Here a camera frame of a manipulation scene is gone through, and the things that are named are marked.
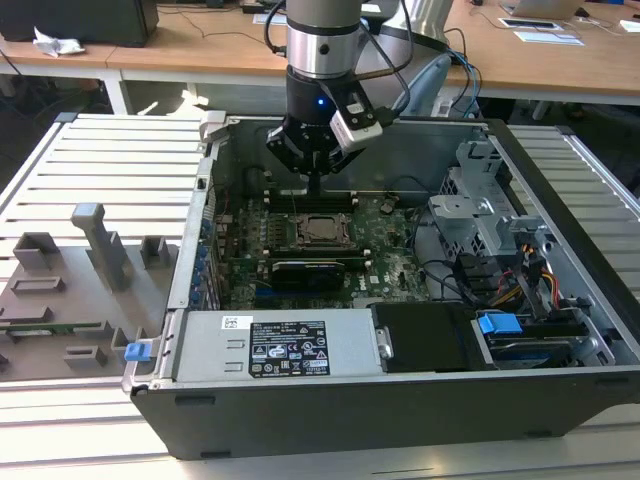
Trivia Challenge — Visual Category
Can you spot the silver laptop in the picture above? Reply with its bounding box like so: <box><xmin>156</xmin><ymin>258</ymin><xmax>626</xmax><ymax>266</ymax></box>
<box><xmin>502</xmin><ymin>0</ymin><xmax>591</xmax><ymax>21</ymax></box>

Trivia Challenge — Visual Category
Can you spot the CPU socket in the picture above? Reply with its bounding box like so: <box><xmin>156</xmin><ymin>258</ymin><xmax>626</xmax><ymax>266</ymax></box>
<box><xmin>292</xmin><ymin>209</ymin><xmax>364</xmax><ymax>251</ymax></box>

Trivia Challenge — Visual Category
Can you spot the green RAM stick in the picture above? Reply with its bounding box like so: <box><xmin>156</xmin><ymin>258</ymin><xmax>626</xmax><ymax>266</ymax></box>
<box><xmin>0</xmin><ymin>322</ymin><xmax>104</xmax><ymax>339</ymax></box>
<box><xmin>272</xmin><ymin>252</ymin><xmax>371</xmax><ymax>271</ymax></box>

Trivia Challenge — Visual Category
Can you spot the silver CPU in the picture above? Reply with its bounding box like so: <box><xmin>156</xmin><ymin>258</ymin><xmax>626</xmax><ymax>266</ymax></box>
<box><xmin>303</xmin><ymin>219</ymin><xmax>344</xmax><ymax>241</ymax></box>

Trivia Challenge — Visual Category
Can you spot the white framed tablet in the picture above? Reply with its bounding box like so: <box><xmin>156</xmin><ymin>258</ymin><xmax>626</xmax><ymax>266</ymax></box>
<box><xmin>498</xmin><ymin>17</ymin><xmax>566</xmax><ymax>31</ymax></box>

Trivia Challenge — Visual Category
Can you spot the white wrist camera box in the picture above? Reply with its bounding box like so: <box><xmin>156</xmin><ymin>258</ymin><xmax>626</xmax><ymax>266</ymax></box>
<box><xmin>328</xmin><ymin>89</ymin><xmax>385</xmax><ymax>151</ymax></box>

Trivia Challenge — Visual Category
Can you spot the green motherboard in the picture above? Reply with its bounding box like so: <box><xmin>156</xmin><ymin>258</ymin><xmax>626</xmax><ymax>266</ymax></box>
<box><xmin>214</xmin><ymin>192</ymin><xmax>436</xmax><ymax>311</ymax></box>

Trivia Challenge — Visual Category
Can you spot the metal drive cage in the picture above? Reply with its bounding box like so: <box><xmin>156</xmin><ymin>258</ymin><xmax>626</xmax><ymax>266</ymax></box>
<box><xmin>427</xmin><ymin>139</ymin><xmax>556</xmax><ymax>271</ymax></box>

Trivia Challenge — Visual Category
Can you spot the white paper sheet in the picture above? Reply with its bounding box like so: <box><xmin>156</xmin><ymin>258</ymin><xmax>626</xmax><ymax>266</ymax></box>
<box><xmin>513</xmin><ymin>29</ymin><xmax>585</xmax><ymax>47</ymax></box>

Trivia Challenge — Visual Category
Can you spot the pale blue teach pendant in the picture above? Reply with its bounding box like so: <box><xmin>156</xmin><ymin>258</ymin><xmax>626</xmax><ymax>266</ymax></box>
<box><xmin>391</xmin><ymin>52</ymin><xmax>454</xmax><ymax>117</ymax></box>

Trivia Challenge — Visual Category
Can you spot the black PC case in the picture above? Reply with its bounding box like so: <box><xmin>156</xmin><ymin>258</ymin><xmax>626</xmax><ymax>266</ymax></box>
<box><xmin>122</xmin><ymin>113</ymin><xmax>640</xmax><ymax>461</ymax></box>

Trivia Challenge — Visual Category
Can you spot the grey case handle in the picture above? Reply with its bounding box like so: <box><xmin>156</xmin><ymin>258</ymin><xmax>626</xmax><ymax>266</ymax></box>
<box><xmin>197</xmin><ymin>110</ymin><xmax>231</xmax><ymax>146</ymax></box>

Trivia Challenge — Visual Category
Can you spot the metal socket cover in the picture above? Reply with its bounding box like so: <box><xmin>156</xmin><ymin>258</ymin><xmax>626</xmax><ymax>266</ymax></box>
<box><xmin>295</xmin><ymin>212</ymin><xmax>358</xmax><ymax>248</ymax></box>

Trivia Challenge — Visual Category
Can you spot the blue cable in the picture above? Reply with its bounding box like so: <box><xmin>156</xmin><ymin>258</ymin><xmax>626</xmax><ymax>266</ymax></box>
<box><xmin>449</xmin><ymin>47</ymin><xmax>484</xmax><ymax>119</ymax></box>

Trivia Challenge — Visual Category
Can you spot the blue case latch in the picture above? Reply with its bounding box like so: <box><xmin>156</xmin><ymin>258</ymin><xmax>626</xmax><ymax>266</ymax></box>
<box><xmin>124</xmin><ymin>342</ymin><xmax>152</xmax><ymax>364</ymax></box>

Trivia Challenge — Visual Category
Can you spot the wooden desk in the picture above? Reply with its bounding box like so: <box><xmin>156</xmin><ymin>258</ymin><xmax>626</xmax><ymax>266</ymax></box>
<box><xmin>0</xmin><ymin>0</ymin><xmax>640</xmax><ymax>116</ymax></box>

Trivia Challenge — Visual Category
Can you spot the black plastic shroud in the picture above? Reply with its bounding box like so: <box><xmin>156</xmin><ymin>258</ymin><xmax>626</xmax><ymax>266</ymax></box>
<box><xmin>369</xmin><ymin>302</ymin><xmax>494</xmax><ymax>374</ymax></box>

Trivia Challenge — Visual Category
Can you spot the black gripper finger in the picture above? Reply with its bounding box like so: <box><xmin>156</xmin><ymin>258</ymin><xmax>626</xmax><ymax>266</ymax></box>
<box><xmin>265</xmin><ymin>127</ymin><xmax>318</xmax><ymax>198</ymax></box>
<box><xmin>316</xmin><ymin>146</ymin><xmax>363</xmax><ymax>198</ymax></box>

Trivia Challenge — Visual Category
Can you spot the grey parts rack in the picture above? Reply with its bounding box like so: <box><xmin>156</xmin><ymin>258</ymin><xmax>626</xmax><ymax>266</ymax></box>
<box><xmin>0</xmin><ymin>202</ymin><xmax>181</xmax><ymax>384</ymax></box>

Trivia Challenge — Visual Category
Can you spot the hard disk in blue carrier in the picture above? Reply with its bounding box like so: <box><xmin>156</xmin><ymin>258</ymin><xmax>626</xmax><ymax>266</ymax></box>
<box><xmin>474</xmin><ymin>309</ymin><xmax>586</xmax><ymax>371</ymax></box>

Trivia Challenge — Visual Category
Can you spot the crumpled white paper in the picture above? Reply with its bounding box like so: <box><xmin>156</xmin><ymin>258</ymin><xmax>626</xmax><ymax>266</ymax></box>
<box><xmin>32</xmin><ymin>25</ymin><xmax>87</xmax><ymax>57</ymax></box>

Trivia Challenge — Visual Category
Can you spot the black graphics card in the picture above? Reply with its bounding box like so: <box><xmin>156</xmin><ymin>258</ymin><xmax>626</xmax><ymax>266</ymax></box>
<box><xmin>269</xmin><ymin>257</ymin><xmax>347</xmax><ymax>294</ymax></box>

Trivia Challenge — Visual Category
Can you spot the thick black cable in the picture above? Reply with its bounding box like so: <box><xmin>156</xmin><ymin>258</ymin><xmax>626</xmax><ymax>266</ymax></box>
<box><xmin>412</xmin><ymin>204</ymin><xmax>481</xmax><ymax>304</ymax></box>

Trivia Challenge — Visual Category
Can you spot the yellow red wire bundle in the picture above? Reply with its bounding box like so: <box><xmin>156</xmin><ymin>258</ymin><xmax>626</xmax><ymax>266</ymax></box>
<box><xmin>492</xmin><ymin>242</ymin><xmax>561</xmax><ymax>309</ymax></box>

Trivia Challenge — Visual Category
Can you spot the grey power supply unit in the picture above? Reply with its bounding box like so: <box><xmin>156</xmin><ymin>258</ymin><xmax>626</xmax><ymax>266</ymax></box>
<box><xmin>172</xmin><ymin>307</ymin><xmax>396</xmax><ymax>384</ymax></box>

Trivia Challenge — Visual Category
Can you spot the black computer tower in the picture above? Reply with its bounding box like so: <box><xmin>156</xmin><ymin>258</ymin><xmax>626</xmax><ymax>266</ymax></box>
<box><xmin>0</xmin><ymin>0</ymin><xmax>160</xmax><ymax>49</ymax></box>

